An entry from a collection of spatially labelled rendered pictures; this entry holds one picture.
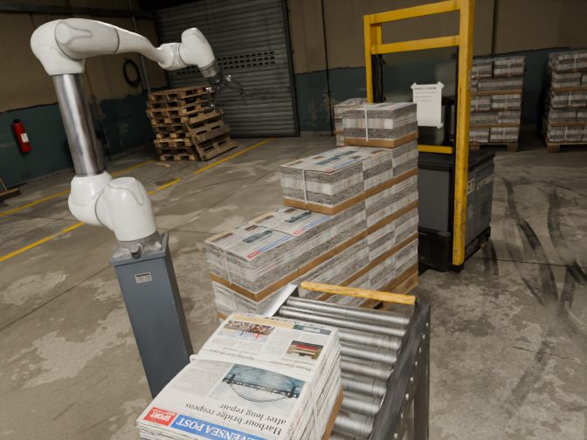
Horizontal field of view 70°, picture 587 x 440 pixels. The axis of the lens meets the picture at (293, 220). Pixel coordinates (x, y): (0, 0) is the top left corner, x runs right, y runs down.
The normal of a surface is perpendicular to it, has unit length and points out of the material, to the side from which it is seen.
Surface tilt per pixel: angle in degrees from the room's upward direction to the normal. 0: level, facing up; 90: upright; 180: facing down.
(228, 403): 2
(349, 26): 90
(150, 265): 90
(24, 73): 90
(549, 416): 0
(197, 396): 3
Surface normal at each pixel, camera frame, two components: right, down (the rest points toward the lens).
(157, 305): 0.22, 0.33
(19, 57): 0.90, 0.06
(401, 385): -0.11, -0.93
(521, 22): -0.42, 0.37
